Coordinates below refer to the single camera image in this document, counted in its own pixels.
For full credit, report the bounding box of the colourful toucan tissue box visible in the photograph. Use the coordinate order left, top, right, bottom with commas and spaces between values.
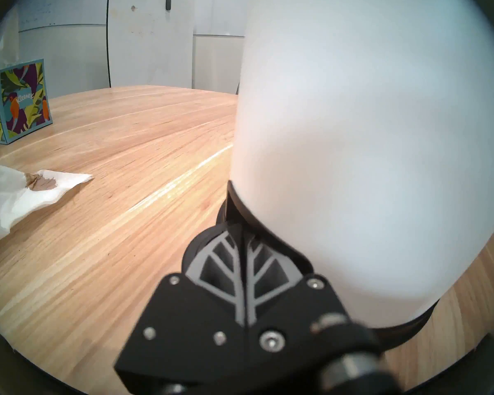
0, 59, 53, 144

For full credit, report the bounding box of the wall whiteboard with writing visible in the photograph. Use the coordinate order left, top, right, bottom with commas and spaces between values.
16, 0, 107, 33

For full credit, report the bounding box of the white pedal trash can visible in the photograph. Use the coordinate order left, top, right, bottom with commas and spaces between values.
216, 0, 494, 350

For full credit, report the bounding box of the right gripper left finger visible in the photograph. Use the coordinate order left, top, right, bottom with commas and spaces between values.
115, 233, 252, 393

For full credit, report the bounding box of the wide glass wall whiteboard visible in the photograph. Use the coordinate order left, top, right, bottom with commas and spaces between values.
193, 0, 248, 38

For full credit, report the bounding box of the rolling whiteboard on stand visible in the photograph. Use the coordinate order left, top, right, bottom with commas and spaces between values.
106, 0, 196, 88

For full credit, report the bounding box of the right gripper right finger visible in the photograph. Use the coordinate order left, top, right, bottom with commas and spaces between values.
247, 235, 381, 370

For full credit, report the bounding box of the white tissue sheet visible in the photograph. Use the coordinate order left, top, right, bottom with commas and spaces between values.
0, 5, 22, 70
0, 165, 94, 251

